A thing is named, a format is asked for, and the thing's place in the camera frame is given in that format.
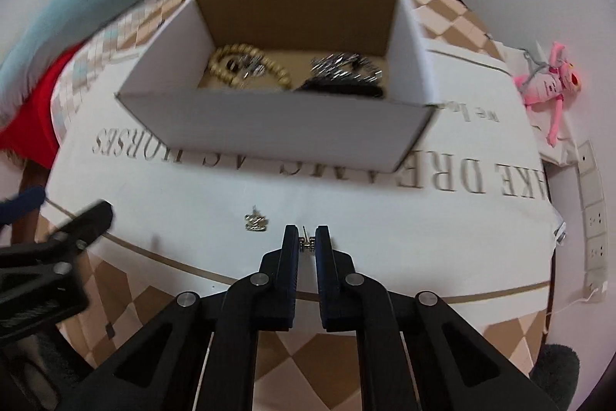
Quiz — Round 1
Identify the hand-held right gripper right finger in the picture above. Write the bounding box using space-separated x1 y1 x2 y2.
315 225 561 411

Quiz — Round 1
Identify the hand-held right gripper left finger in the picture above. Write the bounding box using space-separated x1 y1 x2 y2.
58 224 301 411

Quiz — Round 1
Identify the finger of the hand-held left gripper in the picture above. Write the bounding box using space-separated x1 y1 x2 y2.
0 186 46 226
0 199 115 271

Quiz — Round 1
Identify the small silver stud earring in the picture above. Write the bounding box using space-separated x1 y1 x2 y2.
298 225 317 254

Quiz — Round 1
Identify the square silver earring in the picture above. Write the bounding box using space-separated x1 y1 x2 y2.
244 205 267 233

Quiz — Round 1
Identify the cardboard box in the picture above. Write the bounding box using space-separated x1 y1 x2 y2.
114 0 440 173

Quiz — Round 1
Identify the black smart watch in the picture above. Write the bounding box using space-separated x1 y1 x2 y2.
293 74 386 100

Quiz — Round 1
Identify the chunky silver chain bracelet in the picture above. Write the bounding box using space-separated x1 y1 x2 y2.
310 51 383 82

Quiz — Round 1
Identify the wooden bead bracelet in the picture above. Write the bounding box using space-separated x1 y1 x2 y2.
208 44 293 91

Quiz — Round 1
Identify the checkered printed tablecloth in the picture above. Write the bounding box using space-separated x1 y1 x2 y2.
36 0 563 411

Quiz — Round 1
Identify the red blanket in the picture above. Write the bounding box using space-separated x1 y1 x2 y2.
0 45 82 171

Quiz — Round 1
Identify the white charger plug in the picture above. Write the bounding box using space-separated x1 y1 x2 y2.
582 270 611 297

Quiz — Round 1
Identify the pink plush toy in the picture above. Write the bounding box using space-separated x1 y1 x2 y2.
512 41 583 147

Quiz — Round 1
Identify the white wall power socket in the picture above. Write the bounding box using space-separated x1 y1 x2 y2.
584 238 608 272
582 204 606 239

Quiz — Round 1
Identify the blank white wall plate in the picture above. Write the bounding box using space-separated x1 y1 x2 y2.
580 173 603 206

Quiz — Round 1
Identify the white wall plate small hole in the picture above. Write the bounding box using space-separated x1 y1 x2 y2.
575 140 598 175

